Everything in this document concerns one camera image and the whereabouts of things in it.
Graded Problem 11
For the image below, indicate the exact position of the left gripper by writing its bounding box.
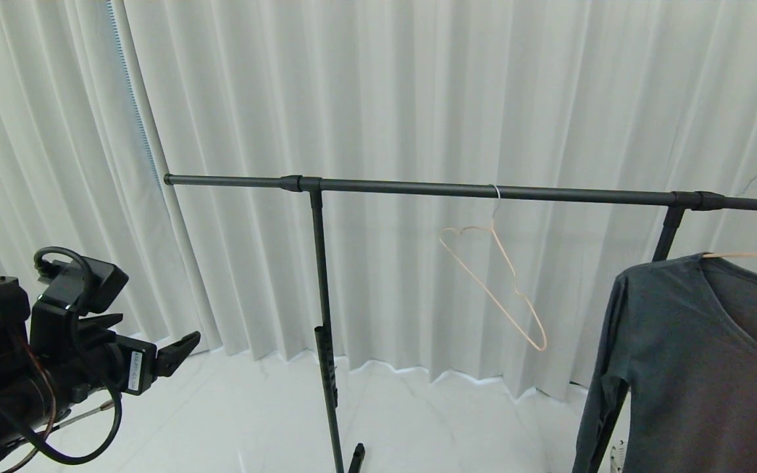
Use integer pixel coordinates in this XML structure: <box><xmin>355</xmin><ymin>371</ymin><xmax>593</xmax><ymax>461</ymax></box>
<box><xmin>29</xmin><ymin>330</ymin><xmax>202</xmax><ymax>412</ymax></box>

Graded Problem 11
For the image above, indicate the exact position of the dark grey t-shirt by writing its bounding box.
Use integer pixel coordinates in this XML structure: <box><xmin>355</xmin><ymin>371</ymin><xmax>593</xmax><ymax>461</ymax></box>
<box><xmin>572</xmin><ymin>253</ymin><xmax>757</xmax><ymax>473</ymax></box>

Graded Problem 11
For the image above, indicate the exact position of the pink clothes hanger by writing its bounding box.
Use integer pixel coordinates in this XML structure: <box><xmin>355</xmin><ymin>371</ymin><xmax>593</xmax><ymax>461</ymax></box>
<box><xmin>702</xmin><ymin>172</ymin><xmax>757</xmax><ymax>267</ymax></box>
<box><xmin>438</xmin><ymin>186</ymin><xmax>548</xmax><ymax>353</ymax></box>

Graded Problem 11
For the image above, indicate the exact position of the black clothes rack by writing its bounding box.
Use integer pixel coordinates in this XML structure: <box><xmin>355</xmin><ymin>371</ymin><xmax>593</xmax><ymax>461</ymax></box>
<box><xmin>164</xmin><ymin>174</ymin><xmax>757</xmax><ymax>473</ymax></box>

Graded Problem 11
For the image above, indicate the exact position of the white laundry basket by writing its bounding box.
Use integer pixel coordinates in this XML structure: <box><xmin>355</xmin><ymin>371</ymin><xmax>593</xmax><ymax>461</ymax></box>
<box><xmin>608</xmin><ymin>439</ymin><xmax>630</xmax><ymax>473</ymax></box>

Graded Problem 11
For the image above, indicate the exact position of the white curtain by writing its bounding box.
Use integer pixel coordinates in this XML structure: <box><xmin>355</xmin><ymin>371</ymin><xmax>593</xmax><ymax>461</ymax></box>
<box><xmin>0</xmin><ymin>0</ymin><xmax>757</xmax><ymax>401</ymax></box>

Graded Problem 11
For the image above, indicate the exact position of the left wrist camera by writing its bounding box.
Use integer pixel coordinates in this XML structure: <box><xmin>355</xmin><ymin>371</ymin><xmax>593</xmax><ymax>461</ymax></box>
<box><xmin>29</xmin><ymin>258</ymin><xmax>130</xmax><ymax>363</ymax></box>

